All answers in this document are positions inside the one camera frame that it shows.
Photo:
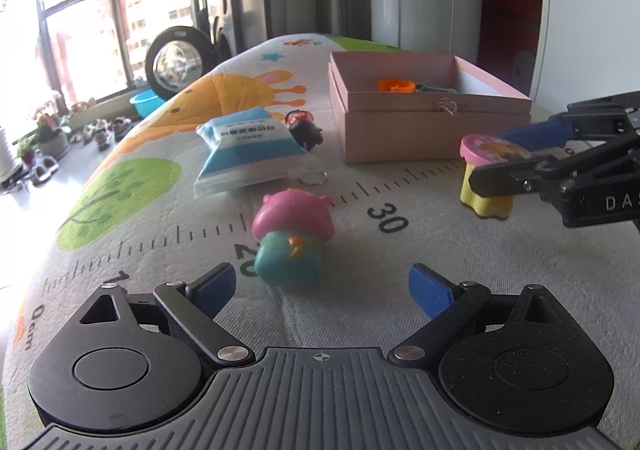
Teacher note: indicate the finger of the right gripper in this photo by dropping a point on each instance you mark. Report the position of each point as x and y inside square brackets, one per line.
[600, 119]
[594, 187]

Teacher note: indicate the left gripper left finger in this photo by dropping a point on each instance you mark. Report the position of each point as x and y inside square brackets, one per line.
[191, 308]

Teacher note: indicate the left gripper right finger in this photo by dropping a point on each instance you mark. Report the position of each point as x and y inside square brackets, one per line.
[451, 310]

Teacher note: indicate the pink hat teal toy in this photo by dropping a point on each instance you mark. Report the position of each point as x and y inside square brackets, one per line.
[291, 228]

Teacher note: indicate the pink lid yellow cup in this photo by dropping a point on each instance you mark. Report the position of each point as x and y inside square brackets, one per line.
[487, 161]

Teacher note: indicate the blue white tissue pack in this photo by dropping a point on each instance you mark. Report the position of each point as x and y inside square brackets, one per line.
[247, 148]

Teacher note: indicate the teal plastic crank toy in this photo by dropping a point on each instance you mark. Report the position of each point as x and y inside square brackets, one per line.
[425, 88]

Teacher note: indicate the black red doll keychain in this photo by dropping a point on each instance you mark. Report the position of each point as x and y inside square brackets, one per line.
[305, 132]

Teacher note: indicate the orange plastic toy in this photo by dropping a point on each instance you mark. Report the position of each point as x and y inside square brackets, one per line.
[397, 85]

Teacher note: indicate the colourful play mat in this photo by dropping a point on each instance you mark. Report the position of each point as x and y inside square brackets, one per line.
[325, 245]

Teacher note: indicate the blue plastic basin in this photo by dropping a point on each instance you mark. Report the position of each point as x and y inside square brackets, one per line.
[146, 102]

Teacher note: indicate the pink cardboard box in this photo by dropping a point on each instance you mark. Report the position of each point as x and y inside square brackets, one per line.
[378, 127]

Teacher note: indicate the grey flower pot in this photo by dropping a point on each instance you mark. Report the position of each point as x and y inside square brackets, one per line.
[53, 142]

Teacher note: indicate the round black mirror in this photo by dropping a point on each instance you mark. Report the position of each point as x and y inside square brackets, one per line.
[178, 57]

